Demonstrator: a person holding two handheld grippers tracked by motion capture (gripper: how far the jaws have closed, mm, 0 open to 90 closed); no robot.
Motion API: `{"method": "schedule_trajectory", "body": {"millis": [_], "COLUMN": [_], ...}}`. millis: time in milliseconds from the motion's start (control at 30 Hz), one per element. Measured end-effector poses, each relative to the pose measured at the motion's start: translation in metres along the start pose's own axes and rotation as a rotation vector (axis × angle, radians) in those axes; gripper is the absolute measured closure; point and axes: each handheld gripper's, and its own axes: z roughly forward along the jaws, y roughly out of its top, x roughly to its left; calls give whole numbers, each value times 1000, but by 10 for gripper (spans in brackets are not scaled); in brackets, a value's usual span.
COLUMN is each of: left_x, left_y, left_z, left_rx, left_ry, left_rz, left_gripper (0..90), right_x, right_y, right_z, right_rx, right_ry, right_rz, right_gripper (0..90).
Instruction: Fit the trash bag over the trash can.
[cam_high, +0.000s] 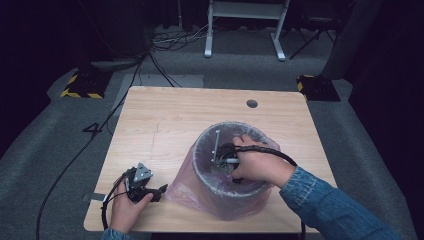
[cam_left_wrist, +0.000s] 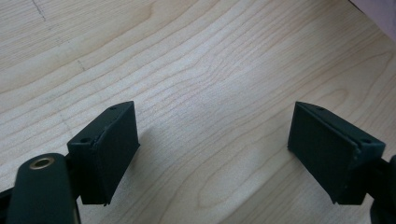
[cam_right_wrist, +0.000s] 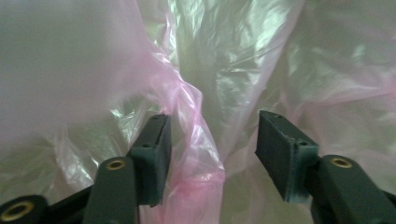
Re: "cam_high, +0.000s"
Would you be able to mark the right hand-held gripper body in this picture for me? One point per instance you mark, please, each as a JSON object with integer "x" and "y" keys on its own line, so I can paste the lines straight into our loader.
{"x": 226, "y": 155}

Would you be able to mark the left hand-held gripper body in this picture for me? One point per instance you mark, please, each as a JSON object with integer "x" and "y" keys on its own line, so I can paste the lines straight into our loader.
{"x": 140, "y": 186}

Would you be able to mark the pink plastic trash bag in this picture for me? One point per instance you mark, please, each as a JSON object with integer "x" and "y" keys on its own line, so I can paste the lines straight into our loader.
{"x": 186, "y": 196}

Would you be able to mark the green ribbed trash bin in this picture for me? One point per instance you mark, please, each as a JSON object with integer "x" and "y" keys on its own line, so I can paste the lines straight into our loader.
{"x": 233, "y": 208}

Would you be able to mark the person's left hand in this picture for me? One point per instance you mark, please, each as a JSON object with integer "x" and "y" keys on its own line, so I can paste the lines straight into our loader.
{"x": 125, "y": 213}

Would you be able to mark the person's right hand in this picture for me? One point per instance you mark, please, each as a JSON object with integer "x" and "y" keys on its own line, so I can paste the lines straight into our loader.
{"x": 263, "y": 166}

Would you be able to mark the grey tape strip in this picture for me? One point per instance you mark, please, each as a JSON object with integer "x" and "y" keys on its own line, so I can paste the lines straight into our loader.
{"x": 95, "y": 197}

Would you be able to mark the dark round table grommet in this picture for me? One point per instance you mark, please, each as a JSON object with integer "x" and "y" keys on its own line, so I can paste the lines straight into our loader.
{"x": 252, "y": 103}

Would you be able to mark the black yellow striped stand base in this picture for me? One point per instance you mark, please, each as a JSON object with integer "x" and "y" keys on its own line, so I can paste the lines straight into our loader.
{"x": 318, "y": 88}
{"x": 86, "y": 85}

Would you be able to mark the black tripod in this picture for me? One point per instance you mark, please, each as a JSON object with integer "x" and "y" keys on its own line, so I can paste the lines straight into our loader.
{"x": 311, "y": 38}

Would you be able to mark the grey curtain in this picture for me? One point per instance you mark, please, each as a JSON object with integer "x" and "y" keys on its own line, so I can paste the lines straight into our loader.
{"x": 353, "y": 36}

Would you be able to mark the white metal table frame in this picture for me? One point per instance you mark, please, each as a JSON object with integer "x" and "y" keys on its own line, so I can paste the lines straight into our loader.
{"x": 245, "y": 10}

